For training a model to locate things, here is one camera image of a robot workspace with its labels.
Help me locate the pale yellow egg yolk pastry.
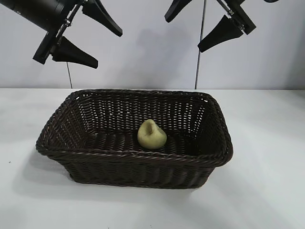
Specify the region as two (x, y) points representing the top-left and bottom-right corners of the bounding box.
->
(137, 119), (167, 150)

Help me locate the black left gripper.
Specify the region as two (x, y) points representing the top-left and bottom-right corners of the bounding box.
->
(4, 0), (123, 70)

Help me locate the dark brown wicker basket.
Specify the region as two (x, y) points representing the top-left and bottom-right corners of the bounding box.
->
(35, 88), (233, 189)

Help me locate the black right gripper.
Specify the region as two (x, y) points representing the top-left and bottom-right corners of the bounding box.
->
(164, 0), (257, 52)

